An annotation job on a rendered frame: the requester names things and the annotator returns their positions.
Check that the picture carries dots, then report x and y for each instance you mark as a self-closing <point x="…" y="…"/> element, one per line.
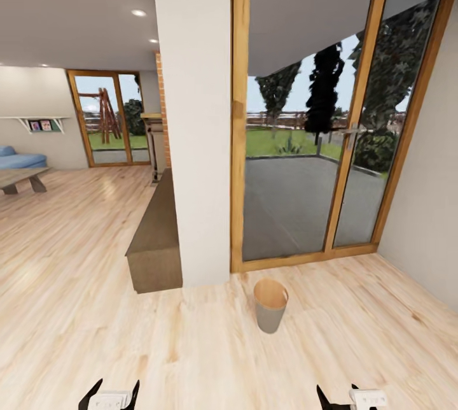
<point x="34" y="125"/>
<point x="45" y="124"/>

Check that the wood fireplace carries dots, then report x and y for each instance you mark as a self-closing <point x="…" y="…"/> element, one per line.
<point x="154" y="128"/>

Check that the cabinet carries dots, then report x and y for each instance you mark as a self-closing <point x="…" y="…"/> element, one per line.
<point x="154" y="253"/>

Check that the shelf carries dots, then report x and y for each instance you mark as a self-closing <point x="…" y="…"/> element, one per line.
<point x="56" y="124"/>

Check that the door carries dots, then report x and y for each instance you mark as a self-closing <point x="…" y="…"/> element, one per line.
<point x="109" y="105"/>
<point x="324" y="99"/>

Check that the trash can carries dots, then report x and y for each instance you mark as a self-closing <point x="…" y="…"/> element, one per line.
<point x="270" y="298"/>

